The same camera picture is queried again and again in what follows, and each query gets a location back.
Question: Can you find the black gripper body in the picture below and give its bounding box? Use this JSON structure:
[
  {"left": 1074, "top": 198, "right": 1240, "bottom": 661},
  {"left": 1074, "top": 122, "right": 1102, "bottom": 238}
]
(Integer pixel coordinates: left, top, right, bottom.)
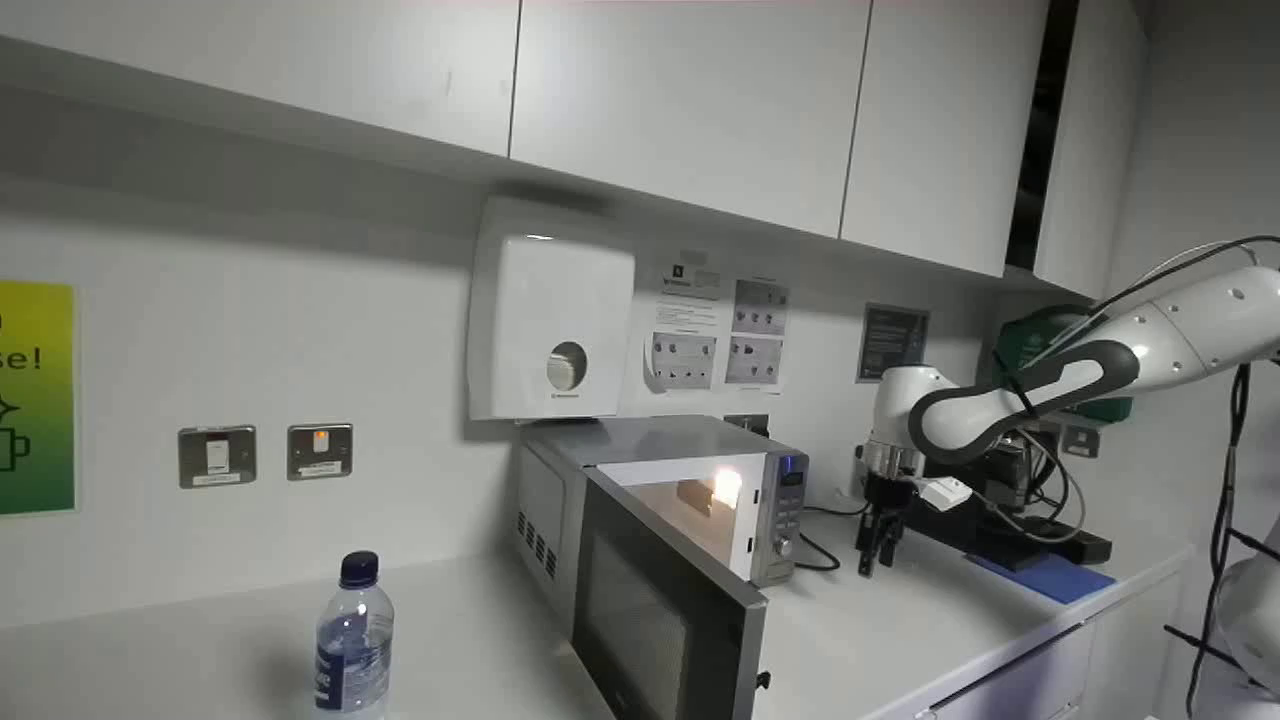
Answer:
[{"left": 858, "top": 466, "right": 939, "bottom": 533}]

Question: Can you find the silver microwave oven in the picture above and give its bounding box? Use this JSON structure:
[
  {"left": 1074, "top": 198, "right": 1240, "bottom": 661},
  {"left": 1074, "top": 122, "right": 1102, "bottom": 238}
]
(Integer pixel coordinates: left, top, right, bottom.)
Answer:
[{"left": 507, "top": 413, "right": 814, "bottom": 632}]

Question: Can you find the blue mat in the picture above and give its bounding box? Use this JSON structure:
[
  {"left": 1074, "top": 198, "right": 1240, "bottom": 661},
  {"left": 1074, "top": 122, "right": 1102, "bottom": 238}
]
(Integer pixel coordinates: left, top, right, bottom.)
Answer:
[{"left": 967, "top": 550, "right": 1122, "bottom": 608}]

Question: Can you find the grey socket notice sheet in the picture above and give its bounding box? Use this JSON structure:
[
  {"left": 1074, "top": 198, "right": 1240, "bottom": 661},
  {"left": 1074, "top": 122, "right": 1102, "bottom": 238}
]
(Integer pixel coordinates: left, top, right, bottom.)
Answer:
[{"left": 730, "top": 277, "right": 791, "bottom": 336}]

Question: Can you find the white base cabinet front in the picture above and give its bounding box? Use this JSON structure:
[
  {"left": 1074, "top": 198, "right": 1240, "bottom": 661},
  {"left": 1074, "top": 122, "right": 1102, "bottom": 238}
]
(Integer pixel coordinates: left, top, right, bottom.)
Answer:
[{"left": 866, "top": 552, "right": 1203, "bottom": 720}]

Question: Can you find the white label with dark logo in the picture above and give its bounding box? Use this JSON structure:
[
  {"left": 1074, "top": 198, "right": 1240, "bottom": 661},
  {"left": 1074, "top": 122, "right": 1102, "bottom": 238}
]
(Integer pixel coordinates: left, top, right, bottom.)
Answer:
[{"left": 662, "top": 253, "right": 730, "bottom": 298}]

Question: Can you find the white paper towel dispenser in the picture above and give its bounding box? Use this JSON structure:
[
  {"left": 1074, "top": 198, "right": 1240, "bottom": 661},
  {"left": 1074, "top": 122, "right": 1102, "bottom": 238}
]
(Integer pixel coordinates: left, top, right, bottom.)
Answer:
[{"left": 463, "top": 198, "right": 642, "bottom": 429}]

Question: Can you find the clear water bottle blue cap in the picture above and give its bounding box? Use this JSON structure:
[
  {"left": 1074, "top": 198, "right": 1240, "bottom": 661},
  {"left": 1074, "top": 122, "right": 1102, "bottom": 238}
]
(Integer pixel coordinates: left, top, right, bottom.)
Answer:
[{"left": 312, "top": 550, "right": 399, "bottom": 720}]

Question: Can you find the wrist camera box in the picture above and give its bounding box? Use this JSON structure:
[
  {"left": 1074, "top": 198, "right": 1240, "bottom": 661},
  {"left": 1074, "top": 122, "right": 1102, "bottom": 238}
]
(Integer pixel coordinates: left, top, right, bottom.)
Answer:
[{"left": 916, "top": 475, "right": 982, "bottom": 517}]

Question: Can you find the black microwave power cable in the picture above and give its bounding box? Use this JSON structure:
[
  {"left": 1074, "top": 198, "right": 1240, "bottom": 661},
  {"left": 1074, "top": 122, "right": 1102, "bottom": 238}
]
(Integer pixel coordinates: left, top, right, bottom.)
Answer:
[{"left": 791, "top": 497, "right": 872, "bottom": 577}]

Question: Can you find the dark framed wall poster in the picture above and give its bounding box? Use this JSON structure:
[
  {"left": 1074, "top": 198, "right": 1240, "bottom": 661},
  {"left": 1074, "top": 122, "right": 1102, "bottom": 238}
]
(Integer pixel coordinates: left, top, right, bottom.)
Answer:
[{"left": 858, "top": 303, "right": 931, "bottom": 386}]

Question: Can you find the white double wall socket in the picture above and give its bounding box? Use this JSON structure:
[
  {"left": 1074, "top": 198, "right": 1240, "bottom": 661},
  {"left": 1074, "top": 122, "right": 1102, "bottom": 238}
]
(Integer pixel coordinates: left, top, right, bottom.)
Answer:
[
  {"left": 644, "top": 330, "right": 722, "bottom": 395},
  {"left": 722, "top": 332, "right": 789, "bottom": 392}
]

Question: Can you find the green wall sign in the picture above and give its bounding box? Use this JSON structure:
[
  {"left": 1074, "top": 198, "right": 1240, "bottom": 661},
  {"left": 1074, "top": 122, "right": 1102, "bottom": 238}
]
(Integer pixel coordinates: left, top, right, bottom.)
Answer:
[{"left": 998, "top": 303, "right": 1138, "bottom": 429}]

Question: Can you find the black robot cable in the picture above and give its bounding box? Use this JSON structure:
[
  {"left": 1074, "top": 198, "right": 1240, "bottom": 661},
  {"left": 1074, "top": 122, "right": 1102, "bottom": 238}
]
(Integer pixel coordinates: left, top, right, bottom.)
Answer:
[{"left": 1003, "top": 231, "right": 1280, "bottom": 720}]

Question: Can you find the white wall cabinet door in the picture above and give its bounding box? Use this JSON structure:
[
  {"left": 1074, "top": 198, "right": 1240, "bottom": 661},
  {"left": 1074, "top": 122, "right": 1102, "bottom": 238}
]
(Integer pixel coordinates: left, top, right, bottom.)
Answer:
[
  {"left": 507, "top": 0, "right": 875, "bottom": 243},
  {"left": 0, "top": 0, "right": 526, "bottom": 161},
  {"left": 1036, "top": 0, "right": 1154, "bottom": 303},
  {"left": 835, "top": 0, "right": 1056, "bottom": 280}
]

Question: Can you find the steel wall switch plate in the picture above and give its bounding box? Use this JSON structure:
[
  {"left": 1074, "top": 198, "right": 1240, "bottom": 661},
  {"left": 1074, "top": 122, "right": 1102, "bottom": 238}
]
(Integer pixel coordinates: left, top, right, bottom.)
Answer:
[{"left": 286, "top": 422, "right": 356, "bottom": 486}]

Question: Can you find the silver wall socket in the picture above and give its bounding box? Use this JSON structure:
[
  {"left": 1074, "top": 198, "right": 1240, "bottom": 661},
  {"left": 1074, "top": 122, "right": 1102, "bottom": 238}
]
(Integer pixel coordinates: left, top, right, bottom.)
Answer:
[{"left": 177, "top": 426, "right": 260, "bottom": 494}]

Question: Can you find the green yellow wall poster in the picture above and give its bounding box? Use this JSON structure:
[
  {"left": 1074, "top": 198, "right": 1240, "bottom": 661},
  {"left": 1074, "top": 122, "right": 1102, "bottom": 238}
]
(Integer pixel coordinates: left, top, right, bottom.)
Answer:
[{"left": 0, "top": 277, "right": 81, "bottom": 519}]

